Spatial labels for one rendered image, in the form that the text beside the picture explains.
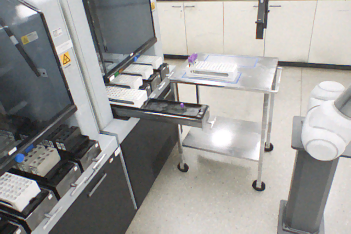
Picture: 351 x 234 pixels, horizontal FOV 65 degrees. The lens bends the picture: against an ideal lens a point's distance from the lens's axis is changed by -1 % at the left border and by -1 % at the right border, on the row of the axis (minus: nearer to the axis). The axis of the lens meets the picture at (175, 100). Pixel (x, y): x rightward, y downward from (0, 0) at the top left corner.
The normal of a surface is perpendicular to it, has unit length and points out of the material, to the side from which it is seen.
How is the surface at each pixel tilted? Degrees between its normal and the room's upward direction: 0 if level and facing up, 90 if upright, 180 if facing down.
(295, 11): 90
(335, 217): 0
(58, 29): 90
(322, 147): 99
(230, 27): 90
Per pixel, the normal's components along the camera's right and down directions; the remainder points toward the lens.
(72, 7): 0.92, 0.11
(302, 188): -0.36, 0.52
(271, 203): -0.10, -0.85
